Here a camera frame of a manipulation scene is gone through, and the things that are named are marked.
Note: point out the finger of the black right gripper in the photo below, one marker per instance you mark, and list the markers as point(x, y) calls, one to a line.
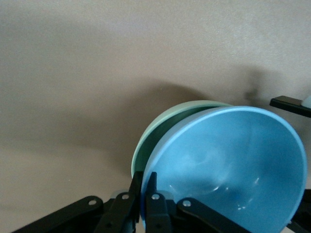
point(289, 104)

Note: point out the blue bowl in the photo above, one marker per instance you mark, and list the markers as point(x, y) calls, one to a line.
point(230, 165)

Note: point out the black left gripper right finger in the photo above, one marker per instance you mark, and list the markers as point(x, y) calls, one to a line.
point(156, 208)

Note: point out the light green bowl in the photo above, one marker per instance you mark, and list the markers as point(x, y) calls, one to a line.
point(155, 131)

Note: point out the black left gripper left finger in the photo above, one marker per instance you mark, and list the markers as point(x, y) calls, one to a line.
point(126, 206)

